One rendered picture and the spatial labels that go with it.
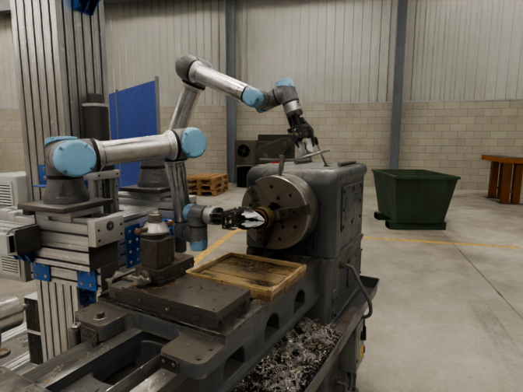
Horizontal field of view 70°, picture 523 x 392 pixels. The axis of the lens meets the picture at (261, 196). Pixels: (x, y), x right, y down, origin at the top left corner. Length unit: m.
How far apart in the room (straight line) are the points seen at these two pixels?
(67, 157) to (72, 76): 0.52
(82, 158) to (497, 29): 11.65
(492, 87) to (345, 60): 3.95
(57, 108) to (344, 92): 10.31
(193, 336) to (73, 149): 0.69
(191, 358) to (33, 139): 1.23
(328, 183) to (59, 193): 1.03
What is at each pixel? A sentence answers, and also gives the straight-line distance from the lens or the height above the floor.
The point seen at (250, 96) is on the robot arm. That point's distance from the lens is 1.56.
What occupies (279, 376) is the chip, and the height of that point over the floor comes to 0.59.
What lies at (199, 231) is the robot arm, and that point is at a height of 1.01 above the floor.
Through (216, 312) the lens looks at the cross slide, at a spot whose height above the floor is 0.97.
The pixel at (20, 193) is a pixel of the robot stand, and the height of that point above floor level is 1.16.
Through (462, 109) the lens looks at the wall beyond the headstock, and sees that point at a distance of 11.80.
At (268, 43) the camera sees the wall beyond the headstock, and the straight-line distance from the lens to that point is 12.12.
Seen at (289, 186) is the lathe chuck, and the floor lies 1.20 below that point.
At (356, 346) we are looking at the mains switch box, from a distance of 2.14.
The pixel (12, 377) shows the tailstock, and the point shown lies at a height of 0.93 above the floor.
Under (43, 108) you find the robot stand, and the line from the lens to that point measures 1.79.
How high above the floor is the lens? 1.39
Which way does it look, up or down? 9 degrees down
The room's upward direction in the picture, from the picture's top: straight up
